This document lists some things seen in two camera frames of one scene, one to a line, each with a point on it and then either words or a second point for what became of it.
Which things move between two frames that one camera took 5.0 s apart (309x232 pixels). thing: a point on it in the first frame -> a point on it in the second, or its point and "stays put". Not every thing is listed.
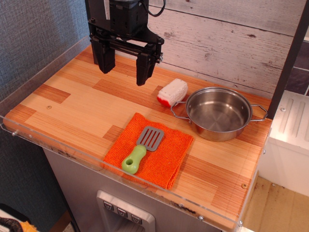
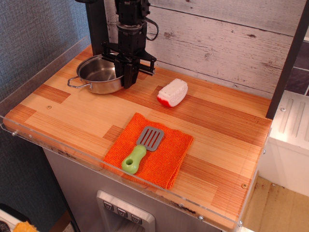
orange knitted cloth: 160,167 stays put
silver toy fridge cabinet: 93,198 stays put
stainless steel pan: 218,114 -> 101,73
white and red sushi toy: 175,91 stays put
